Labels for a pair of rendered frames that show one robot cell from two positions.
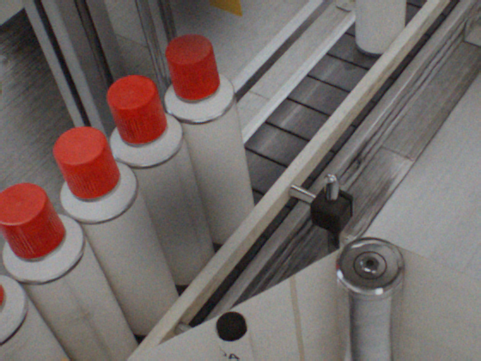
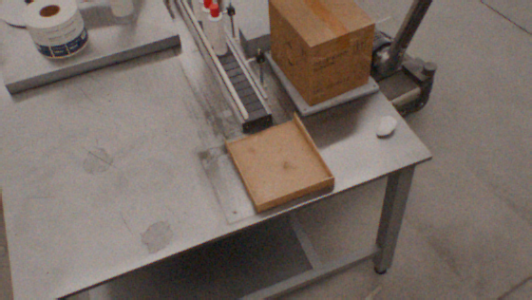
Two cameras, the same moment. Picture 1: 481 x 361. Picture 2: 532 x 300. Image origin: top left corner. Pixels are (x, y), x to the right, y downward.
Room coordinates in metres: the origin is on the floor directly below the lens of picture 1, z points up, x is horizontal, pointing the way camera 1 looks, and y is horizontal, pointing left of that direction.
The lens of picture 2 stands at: (1.76, -1.59, 2.24)
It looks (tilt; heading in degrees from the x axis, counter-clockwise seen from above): 50 degrees down; 122
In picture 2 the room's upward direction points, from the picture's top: 5 degrees counter-clockwise
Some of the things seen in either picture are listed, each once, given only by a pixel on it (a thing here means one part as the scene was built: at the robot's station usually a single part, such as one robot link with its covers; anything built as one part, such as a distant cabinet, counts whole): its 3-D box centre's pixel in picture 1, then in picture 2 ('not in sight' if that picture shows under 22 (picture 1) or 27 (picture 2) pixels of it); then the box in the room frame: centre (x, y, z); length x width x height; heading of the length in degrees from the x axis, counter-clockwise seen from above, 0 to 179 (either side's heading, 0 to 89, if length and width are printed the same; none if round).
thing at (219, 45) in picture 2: not in sight; (217, 29); (0.79, -0.27, 0.98); 0.05 x 0.05 x 0.20
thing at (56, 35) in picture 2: not in sight; (56, 27); (0.19, -0.48, 0.95); 0.20 x 0.20 x 0.14
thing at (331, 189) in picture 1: (333, 218); not in sight; (0.38, -0.04, 0.89); 0.03 x 0.03 x 0.12; 50
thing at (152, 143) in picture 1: (162, 188); not in sight; (0.37, 0.09, 0.98); 0.05 x 0.05 x 0.20
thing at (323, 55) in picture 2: not in sight; (318, 41); (1.16, -0.19, 0.99); 0.30 x 0.24 x 0.27; 144
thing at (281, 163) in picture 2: not in sight; (276, 159); (1.21, -0.63, 0.85); 0.30 x 0.26 x 0.04; 140
